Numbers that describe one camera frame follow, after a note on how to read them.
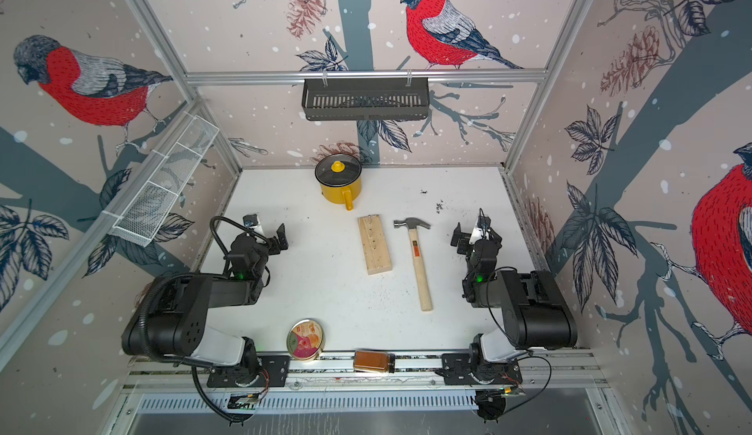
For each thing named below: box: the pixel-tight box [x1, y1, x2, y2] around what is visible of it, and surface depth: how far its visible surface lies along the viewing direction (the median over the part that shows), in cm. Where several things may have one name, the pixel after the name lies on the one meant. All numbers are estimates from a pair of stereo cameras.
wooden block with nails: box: [357, 213, 393, 276], surface depth 95 cm
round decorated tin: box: [286, 318, 325, 362], surface depth 77 cm
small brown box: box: [353, 350, 396, 374], surface depth 74 cm
